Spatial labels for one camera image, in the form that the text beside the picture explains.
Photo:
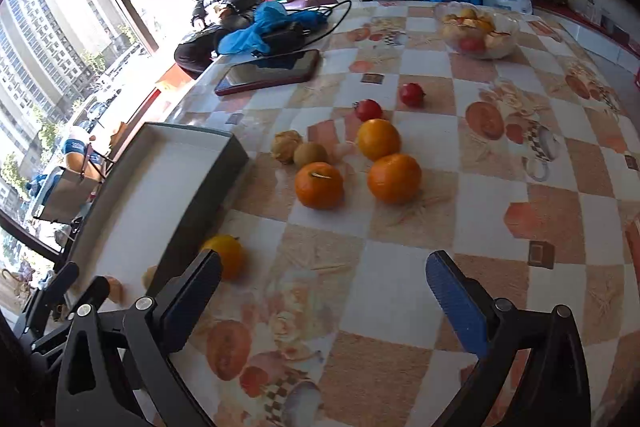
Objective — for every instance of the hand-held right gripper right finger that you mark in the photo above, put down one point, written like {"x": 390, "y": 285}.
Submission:
{"x": 457, "y": 307}

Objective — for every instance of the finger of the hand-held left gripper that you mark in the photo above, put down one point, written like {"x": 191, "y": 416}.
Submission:
{"x": 62, "y": 282}
{"x": 97, "y": 294}

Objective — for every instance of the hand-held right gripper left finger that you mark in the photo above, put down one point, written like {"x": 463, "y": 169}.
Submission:
{"x": 192, "y": 307}

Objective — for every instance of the dry husked physalis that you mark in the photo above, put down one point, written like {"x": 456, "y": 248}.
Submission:
{"x": 114, "y": 291}
{"x": 286, "y": 146}

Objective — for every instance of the orange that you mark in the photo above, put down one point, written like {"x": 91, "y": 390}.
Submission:
{"x": 229, "y": 257}
{"x": 378, "y": 139}
{"x": 394, "y": 178}
{"x": 319, "y": 185}

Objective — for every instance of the grey cardboard box lid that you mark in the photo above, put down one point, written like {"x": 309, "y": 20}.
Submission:
{"x": 165, "y": 187}

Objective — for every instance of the brown kiwi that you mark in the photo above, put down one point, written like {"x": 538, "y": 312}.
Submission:
{"x": 310, "y": 153}

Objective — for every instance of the checkered printed tablecloth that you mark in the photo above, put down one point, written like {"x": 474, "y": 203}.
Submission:
{"x": 500, "y": 217}

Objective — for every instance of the small red tomato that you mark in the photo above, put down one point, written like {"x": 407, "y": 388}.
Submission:
{"x": 411, "y": 94}
{"x": 368, "y": 109}

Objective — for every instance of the phone with red case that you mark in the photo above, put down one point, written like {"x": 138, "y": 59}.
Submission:
{"x": 270, "y": 72}

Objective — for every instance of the large window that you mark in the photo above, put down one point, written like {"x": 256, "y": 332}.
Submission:
{"x": 50, "y": 32}

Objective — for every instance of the red tomato in bowl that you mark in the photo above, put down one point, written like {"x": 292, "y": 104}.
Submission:
{"x": 472, "y": 44}

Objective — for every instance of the clear glass bowl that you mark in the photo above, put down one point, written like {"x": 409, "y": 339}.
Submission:
{"x": 505, "y": 42}

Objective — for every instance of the blue plastic bag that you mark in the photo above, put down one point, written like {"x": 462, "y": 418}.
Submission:
{"x": 245, "y": 39}

